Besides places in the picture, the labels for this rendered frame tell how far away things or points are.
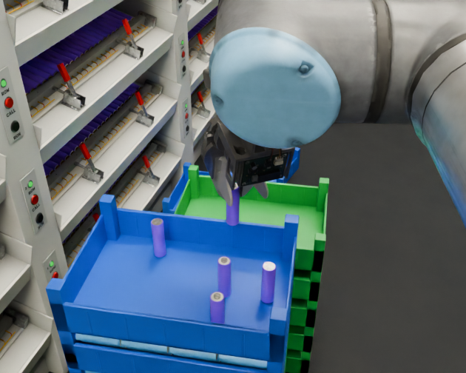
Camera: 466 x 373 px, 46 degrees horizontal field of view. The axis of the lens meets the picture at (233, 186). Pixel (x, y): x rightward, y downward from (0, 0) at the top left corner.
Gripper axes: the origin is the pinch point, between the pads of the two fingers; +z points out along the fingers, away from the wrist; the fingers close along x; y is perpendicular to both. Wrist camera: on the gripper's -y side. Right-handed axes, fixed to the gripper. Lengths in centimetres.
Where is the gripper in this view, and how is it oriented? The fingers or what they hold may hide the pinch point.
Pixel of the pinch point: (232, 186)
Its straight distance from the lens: 74.4
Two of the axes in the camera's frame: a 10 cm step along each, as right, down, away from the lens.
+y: 3.3, 7.4, -5.9
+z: -0.9, 6.4, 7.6
